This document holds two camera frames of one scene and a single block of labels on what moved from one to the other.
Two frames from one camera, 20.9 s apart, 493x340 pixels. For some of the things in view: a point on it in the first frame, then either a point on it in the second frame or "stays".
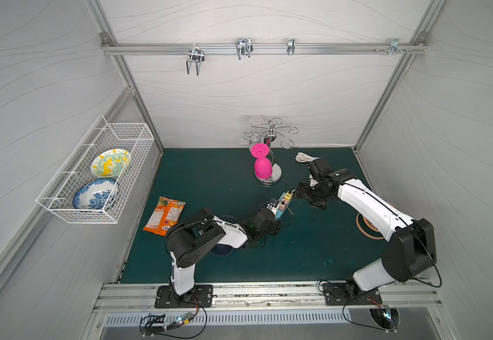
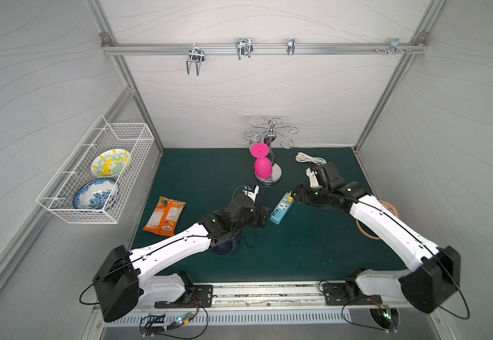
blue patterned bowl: (95, 194) stays
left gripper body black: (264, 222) -> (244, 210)
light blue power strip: (280, 212) stays
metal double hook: (197, 54) stays
